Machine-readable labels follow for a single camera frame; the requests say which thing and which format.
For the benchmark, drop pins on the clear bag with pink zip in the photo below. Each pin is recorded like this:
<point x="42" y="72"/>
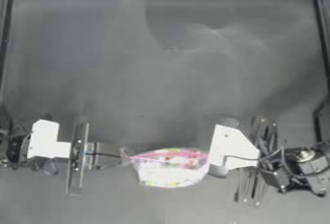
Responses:
<point x="171" y="173"/>

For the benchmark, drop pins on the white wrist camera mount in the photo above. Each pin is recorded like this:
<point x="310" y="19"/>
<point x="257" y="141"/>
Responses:
<point x="47" y="141"/>
<point x="231" y="144"/>

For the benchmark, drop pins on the black table frame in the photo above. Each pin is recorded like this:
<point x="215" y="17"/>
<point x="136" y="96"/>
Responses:
<point x="5" y="25"/>

